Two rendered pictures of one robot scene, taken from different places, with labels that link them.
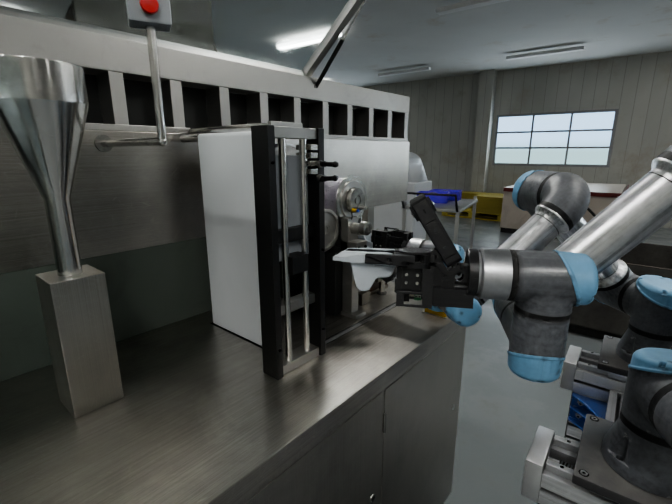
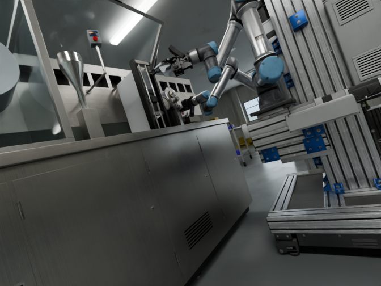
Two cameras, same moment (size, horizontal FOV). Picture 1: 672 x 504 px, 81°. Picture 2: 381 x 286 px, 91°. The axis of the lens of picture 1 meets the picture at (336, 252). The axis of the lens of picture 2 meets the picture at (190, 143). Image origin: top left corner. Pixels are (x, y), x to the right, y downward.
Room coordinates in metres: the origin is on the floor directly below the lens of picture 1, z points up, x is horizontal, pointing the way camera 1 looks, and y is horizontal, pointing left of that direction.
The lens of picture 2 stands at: (-0.47, -0.03, 0.73)
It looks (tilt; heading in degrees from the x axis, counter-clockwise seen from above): 2 degrees up; 358
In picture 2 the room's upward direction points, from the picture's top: 19 degrees counter-clockwise
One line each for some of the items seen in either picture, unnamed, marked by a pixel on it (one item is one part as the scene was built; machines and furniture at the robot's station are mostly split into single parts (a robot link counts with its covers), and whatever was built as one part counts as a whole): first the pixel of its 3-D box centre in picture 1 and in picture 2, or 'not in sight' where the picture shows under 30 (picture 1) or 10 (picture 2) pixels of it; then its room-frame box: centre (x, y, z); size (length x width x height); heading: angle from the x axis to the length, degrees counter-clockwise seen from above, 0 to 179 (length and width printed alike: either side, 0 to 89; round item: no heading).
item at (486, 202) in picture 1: (478, 205); (250, 139); (8.70, -3.17, 0.24); 1.35 x 0.93 x 0.49; 53
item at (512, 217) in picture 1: (566, 207); not in sight; (7.16, -4.20, 0.40); 2.11 x 1.71 x 0.79; 143
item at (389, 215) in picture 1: (402, 198); not in sight; (6.08, -1.03, 0.69); 0.71 x 0.64 x 1.38; 50
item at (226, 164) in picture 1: (228, 237); (133, 111); (1.03, 0.29, 1.17); 0.34 x 0.05 x 0.54; 50
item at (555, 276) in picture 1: (547, 279); (207, 51); (0.54, -0.30, 1.21); 0.11 x 0.08 x 0.09; 78
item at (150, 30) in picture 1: (156, 86); (101, 59); (0.79, 0.34, 1.51); 0.02 x 0.02 x 0.20
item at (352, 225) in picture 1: (354, 267); (178, 114); (1.13, -0.05, 1.05); 0.06 x 0.05 x 0.31; 50
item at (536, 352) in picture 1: (534, 335); (212, 69); (0.56, -0.31, 1.12); 0.11 x 0.08 x 0.11; 168
